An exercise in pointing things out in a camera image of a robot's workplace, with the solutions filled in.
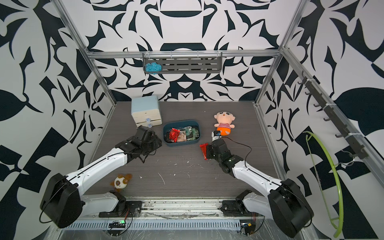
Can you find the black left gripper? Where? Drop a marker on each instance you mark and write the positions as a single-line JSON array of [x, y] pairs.
[[156, 142]]

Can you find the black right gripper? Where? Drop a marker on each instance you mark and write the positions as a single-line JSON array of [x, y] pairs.
[[208, 149]]

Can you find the red long tea sachet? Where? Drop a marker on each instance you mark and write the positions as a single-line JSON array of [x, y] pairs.
[[203, 148]]

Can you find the red foil tea bag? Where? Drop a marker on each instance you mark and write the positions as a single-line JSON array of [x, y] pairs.
[[174, 135]]

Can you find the green label tea bag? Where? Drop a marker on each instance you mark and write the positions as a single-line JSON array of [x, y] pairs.
[[192, 133]]

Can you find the floral beige label tea bag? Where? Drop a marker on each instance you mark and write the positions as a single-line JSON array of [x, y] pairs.
[[182, 137]]

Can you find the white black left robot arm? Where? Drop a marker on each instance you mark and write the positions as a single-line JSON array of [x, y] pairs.
[[65, 198]]

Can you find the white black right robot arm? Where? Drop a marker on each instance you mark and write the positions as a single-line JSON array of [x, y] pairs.
[[279, 200]]

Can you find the teal plastic storage box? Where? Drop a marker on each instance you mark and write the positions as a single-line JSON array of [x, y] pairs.
[[180, 125]]

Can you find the small blue cream drawer cabinet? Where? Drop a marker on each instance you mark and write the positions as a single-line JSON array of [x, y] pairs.
[[146, 111]]

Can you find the plush doll orange pants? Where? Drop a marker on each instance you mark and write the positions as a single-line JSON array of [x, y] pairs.
[[224, 122]]

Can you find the small brown white plush dog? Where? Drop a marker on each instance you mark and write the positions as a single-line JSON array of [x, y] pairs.
[[121, 182]]

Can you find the blue crumpled item on shelf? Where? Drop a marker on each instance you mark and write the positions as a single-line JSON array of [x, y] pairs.
[[153, 68]]

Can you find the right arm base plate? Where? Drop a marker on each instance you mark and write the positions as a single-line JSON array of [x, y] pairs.
[[233, 208]]

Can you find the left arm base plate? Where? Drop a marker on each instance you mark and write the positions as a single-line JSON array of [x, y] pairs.
[[128, 207]]

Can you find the grey perforated wall shelf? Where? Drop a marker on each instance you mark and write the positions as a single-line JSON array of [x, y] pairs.
[[186, 63]]

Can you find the black wall hook rail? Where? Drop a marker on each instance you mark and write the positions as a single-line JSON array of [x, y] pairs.
[[335, 115]]

